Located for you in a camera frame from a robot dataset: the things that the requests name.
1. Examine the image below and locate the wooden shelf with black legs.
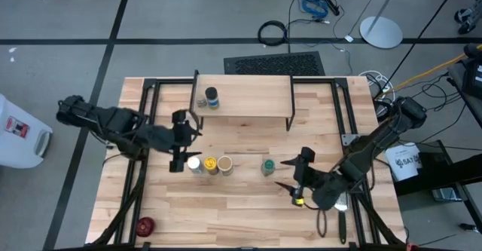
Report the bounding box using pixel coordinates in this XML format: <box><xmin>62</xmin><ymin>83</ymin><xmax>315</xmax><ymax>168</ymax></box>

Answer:
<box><xmin>189</xmin><ymin>69</ymin><xmax>297</xmax><ymax>131</ymax></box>

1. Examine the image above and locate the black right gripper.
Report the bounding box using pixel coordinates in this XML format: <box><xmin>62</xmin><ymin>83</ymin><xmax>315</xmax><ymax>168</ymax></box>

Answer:
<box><xmin>273</xmin><ymin>147</ymin><xmax>340</xmax><ymax>211</ymax></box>

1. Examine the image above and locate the black-lid oregano leaves spice jar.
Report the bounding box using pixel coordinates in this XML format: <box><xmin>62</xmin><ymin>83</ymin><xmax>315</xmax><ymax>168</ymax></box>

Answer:
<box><xmin>204</xmin><ymin>86</ymin><xmax>221</xmax><ymax>110</ymax></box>

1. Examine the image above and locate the black coiled cable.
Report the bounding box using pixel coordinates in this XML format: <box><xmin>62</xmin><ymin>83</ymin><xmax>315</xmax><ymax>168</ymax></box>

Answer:
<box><xmin>257</xmin><ymin>20</ymin><xmax>289</xmax><ymax>47</ymax></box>

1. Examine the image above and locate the silver floor lamp stand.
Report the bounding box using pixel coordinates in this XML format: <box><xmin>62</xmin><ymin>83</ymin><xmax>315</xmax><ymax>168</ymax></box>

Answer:
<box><xmin>358</xmin><ymin>0</ymin><xmax>406</xmax><ymax>50</ymax></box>

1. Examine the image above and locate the green-lid organic oregano jar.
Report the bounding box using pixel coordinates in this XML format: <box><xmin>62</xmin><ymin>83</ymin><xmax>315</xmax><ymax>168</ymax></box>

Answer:
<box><xmin>261</xmin><ymin>158</ymin><xmax>277</xmax><ymax>178</ymax></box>

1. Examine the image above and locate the silver flat device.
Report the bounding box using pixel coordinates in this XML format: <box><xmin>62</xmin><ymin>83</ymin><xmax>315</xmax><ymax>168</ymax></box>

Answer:
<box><xmin>432</xmin><ymin>188</ymin><xmax>463</xmax><ymax>203</ymax></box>

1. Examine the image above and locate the metal grater with black handle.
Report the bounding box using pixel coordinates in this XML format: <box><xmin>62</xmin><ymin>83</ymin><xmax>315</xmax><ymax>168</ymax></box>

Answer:
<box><xmin>334</xmin><ymin>201</ymin><xmax>350</xmax><ymax>245</ymax></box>

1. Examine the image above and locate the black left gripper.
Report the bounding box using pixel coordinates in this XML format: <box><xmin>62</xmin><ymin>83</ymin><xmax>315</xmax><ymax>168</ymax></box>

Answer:
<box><xmin>165</xmin><ymin>109</ymin><xmax>203</xmax><ymax>173</ymax></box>

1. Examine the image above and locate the blue coiled cable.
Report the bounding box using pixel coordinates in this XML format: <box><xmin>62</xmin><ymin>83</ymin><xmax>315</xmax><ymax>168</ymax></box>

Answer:
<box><xmin>300</xmin><ymin>0</ymin><xmax>330</xmax><ymax>19</ymax></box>

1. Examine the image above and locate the thin black pole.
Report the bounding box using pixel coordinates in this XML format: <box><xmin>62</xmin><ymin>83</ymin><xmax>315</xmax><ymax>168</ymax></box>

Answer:
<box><xmin>376</xmin><ymin>0</ymin><xmax>465</xmax><ymax>93</ymax></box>

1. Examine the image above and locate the black side stand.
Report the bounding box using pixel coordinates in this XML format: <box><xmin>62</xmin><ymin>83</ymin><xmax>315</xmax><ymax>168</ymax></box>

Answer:
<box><xmin>391</xmin><ymin>139</ymin><xmax>482</xmax><ymax>207</ymax></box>

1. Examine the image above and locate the red round object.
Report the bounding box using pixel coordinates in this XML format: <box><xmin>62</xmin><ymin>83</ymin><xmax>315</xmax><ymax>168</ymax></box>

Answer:
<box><xmin>135</xmin><ymin>216</ymin><xmax>156</xmax><ymax>238</ymax></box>

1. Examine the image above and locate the white plastic bin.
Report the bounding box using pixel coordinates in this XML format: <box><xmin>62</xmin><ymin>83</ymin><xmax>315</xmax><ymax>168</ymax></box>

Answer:
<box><xmin>0</xmin><ymin>92</ymin><xmax>53</xmax><ymax>169</ymax></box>

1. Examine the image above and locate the yellow-lid crunchy onion jar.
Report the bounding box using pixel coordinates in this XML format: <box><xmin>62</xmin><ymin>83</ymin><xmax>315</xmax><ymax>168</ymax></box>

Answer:
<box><xmin>203</xmin><ymin>156</ymin><xmax>220</xmax><ymax>176</ymax></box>

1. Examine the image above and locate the white-lid bagel seasoning jar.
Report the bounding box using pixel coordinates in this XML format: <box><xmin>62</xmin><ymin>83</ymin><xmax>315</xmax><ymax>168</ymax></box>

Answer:
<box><xmin>186</xmin><ymin>155</ymin><xmax>203</xmax><ymax>175</ymax></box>

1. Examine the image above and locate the small black floor object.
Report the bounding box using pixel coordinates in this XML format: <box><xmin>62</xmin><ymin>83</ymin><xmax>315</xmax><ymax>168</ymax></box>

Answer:
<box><xmin>458</xmin><ymin>222</ymin><xmax>481</xmax><ymax>233</ymax></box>

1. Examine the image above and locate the black power strip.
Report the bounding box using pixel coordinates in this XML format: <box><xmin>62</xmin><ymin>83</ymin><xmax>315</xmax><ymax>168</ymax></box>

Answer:
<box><xmin>324</xmin><ymin>0</ymin><xmax>341</xmax><ymax>17</ymax></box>

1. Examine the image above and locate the tan-lid furikake seasoning jar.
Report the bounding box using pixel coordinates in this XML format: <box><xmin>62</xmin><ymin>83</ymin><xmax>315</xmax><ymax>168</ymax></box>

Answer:
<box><xmin>217</xmin><ymin>155</ymin><xmax>235</xmax><ymax>177</ymax></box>

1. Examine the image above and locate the white cable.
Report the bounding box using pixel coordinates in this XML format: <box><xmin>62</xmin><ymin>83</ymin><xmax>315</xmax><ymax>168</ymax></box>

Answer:
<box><xmin>357</xmin><ymin>69</ymin><xmax>396</xmax><ymax>107</ymax></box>

